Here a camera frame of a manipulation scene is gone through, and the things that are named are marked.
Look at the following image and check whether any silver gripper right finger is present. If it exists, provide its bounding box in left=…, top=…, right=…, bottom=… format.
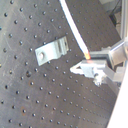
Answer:
left=90, top=37, right=128, bottom=67

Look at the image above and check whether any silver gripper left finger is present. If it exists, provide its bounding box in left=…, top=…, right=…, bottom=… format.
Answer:
left=70, top=61, right=125, bottom=86

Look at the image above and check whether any white cable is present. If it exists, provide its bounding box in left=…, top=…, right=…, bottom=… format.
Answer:
left=59, top=0, right=91, bottom=60

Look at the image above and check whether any metal cable clip bracket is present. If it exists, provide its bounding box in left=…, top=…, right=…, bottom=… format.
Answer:
left=35, top=37, right=69, bottom=66

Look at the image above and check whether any black perforated breadboard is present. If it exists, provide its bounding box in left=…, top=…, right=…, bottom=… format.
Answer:
left=0, top=0, right=116, bottom=128

